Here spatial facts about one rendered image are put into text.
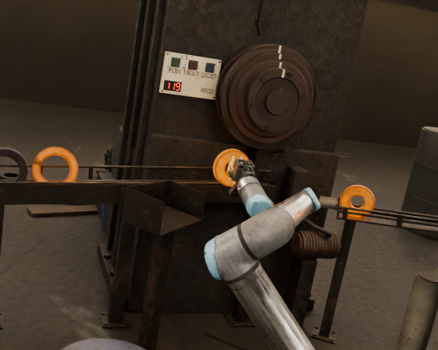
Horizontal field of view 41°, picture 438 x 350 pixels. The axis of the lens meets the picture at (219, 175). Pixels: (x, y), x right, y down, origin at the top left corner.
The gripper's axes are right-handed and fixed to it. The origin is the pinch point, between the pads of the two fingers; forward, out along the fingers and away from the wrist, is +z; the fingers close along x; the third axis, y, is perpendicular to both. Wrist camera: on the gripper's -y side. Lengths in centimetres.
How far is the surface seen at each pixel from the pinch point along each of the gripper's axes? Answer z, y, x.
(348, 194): 3, -12, -63
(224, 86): 25.2, 23.4, 3.2
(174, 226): -19.2, -20.2, 24.4
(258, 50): 30, 40, -9
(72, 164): 18, -19, 62
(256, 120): 13.9, 14.5, -10.7
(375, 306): 11, -90, -117
